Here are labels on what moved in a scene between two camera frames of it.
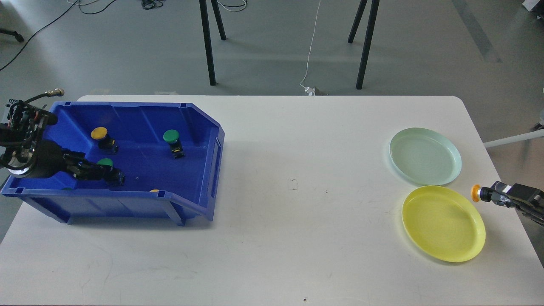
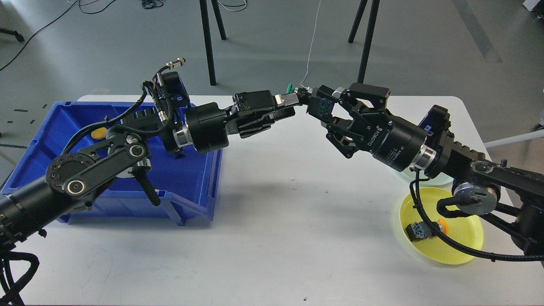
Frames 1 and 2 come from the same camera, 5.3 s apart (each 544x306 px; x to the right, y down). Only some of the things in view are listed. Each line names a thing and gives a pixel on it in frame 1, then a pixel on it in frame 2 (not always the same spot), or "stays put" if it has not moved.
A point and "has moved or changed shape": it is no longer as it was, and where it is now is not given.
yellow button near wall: (100, 134) stays put
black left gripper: (43, 159) -> (207, 123)
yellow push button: (478, 193) has moved or changed shape
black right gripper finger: (517, 195) -> (389, 137)
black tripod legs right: (374, 12) stays put
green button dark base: (113, 176) has moved or changed shape
